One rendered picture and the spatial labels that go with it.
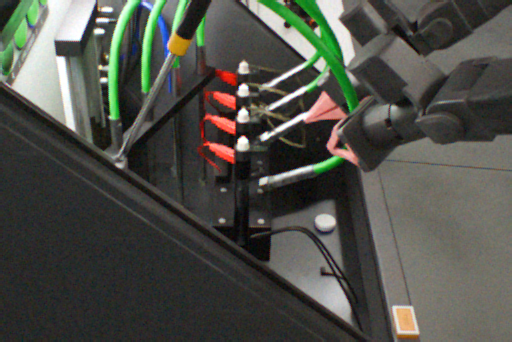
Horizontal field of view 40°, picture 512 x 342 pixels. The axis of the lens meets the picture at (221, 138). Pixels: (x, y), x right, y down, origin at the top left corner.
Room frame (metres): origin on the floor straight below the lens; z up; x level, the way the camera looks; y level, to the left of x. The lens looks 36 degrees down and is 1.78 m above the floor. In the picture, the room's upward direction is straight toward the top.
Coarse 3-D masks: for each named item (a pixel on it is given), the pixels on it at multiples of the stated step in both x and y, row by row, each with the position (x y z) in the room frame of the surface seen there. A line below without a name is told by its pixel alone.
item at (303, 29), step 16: (256, 0) 0.81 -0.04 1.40; (272, 0) 0.80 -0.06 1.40; (128, 16) 0.89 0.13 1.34; (288, 16) 0.79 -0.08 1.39; (304, 32) 0.78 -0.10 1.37; (112, 48) 0.90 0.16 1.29; (320, 48) 0.77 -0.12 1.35; (112, 64) 0.90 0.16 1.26; (336, 64) 0.77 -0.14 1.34; (112, 80) 0.90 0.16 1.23; (112, 96) 0.90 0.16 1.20; (352, 96) 0.75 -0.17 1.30; (112, 112) 0.91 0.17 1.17; (336, 160) 0.76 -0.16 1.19
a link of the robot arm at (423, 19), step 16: (432, 0) 0.94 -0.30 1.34; (448, 0) 0.88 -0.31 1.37; (464, 0) 0.88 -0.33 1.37; (480, 0) 0.87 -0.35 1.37; (496, 0) 0.87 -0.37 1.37; (432, 16) 0.88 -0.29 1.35; (448, 16) 0.87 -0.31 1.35; (464, 16) 0.87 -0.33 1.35; (480, 16) 0.87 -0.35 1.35; (464, 32) 0.86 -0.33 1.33
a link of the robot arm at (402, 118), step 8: (392, 104) 0.68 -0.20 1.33; (400, 104) 0.67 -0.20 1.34; (408, 104) 0.66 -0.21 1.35; (392, 112) 0.67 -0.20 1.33; (400, 112) 0.66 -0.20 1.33; (408, 112) 0.65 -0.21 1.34; (416, 112) 0.64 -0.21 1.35; (392, 120) 0.67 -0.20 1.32; (400, 120) 0.66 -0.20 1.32; (408, 120) 0.65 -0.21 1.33; (400, 128) 0.66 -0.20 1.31; (408, 128) 0.65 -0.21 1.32; (416, 128) 0.64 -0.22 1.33; (408, 136) 0.66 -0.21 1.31; (416, 136) 0.65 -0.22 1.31; (424, 136) 0.65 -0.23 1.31
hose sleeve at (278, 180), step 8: (296, 168) 0.79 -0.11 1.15; (304, 168) 0.78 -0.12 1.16; (312, 168) 0.77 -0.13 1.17; (272, 176) 0.80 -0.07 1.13; (280, 176) 0.79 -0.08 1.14; (288, 176) 0.78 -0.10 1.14; (296, 176) 0.78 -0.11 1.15; (304, 176) 0.77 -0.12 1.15; (312, 176) 0.77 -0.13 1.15; (272, 184) 0.79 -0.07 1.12; (280, 184) 0.79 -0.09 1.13
